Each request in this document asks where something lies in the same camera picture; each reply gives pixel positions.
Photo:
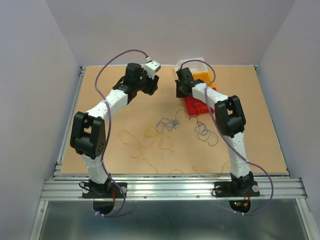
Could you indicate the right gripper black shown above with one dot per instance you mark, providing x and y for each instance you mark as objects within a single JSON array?
[{"x": 178, "y": 94}]

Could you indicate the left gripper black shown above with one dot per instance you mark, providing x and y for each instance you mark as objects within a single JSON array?
[{"x": 153, "y": 84}]

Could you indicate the white plastic bin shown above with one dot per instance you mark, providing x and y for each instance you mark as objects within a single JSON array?
[{"x": 195, "y": 65}]

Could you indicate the yellow plastic bin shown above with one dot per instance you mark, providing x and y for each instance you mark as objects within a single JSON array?
[{"x": 206, "y": 77}]

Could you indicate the red plastic bin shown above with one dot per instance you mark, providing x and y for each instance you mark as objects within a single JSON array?
[{"x": 194, "y": 100}]

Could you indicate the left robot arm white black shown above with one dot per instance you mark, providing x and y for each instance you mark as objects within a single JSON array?
[{"x": 91, "y": 130}]

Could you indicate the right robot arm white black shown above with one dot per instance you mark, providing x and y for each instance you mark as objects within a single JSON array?
[{"x": 230, "y": 122}]

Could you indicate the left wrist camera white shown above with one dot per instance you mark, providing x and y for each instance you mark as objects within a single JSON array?
[{"x": 151, "y": 68}]

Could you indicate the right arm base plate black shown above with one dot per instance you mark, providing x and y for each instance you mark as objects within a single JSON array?
[{"x": 230, "y": 189}]

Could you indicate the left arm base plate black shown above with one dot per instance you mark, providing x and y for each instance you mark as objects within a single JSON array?
[{"x": 107, "y": 190}]

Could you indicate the aluminium frame rail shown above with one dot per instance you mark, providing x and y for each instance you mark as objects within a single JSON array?
[{"x": 173, "y": 187}]

